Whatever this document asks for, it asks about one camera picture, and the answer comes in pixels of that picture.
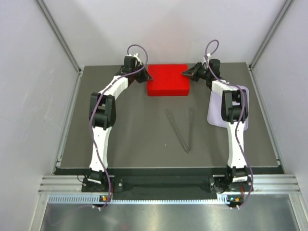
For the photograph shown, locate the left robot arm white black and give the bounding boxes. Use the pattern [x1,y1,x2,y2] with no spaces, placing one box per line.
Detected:
[89,53,152,193]

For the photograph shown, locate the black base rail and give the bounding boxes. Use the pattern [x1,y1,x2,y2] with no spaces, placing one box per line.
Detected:
[79,174,256,200]

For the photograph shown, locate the lilac plastic tray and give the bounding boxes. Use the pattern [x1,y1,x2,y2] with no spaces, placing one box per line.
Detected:
[207,85,250,131]

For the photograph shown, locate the metal tongs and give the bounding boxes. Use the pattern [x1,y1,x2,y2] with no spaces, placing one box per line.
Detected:
[165,107,194,153]

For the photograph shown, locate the red chocolate box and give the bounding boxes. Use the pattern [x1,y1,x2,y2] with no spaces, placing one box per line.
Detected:
[147,89,189,97]

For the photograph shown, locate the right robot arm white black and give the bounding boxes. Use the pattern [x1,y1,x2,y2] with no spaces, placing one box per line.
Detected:
[182,59,249,191]

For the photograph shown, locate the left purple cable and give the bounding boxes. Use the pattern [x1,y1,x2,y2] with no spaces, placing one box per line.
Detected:
[89,44,149,209]

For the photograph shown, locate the purple cable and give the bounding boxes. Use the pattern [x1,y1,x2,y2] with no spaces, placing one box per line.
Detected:
[204,39,254,210]
[89,44,149,209]

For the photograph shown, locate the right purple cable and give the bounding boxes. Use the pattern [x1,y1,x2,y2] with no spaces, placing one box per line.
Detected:
[204,39,254,210]

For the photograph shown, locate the red box lid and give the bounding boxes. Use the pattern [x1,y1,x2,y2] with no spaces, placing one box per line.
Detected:
[147,64,190,90]

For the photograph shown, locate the aluminium frame profile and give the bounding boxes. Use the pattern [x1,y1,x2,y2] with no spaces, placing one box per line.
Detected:
[34,0,82,73]

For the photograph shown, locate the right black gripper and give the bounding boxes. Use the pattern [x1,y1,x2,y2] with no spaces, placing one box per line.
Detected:
[181,62,210,82]

